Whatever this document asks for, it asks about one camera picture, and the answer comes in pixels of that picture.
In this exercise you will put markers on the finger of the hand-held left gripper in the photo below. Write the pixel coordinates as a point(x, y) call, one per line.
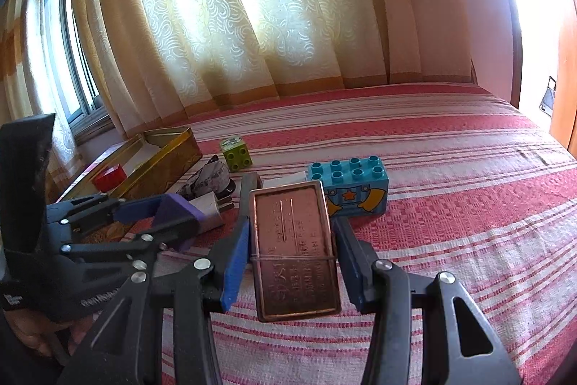
point(112, 249)
point(176, 218)

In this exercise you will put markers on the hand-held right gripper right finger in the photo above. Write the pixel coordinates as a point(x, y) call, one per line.
point(349, 267)

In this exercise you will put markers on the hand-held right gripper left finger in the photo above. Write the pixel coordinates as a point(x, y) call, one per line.
point(235, 263)

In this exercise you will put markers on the copper metal box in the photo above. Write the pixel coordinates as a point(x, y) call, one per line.
point(293, 249)

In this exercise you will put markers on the gold rectangular tin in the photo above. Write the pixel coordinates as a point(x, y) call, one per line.
point(148, 161)

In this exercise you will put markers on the white cardboard box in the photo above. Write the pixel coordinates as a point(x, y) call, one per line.
point(252, 186)

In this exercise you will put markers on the blue toy block with star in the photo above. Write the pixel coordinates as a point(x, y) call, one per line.
point(349, 189)

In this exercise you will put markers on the person's left hand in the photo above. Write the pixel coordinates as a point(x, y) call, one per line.
point(36, 335)

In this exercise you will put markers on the white charger plug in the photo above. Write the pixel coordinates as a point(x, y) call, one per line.
point(211, 211)

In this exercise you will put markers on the dark patterned pouch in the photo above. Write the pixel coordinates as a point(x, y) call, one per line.
point(207, 180)

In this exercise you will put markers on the green toy block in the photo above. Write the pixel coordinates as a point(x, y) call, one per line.
point(235, 153)

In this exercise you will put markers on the red striped bed sheet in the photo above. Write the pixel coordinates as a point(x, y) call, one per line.
point(450, 209)

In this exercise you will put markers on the cream orange patterned curtain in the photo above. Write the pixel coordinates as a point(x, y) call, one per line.
point(18, 74)
point(270, 6)

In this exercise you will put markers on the hanging dark bag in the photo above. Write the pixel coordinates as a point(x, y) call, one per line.
point(548, 96)

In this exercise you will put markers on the wooden door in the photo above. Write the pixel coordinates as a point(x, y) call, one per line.
point(565, 74)

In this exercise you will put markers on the window with metal frame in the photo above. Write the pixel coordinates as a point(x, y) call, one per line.
point(72, 51)

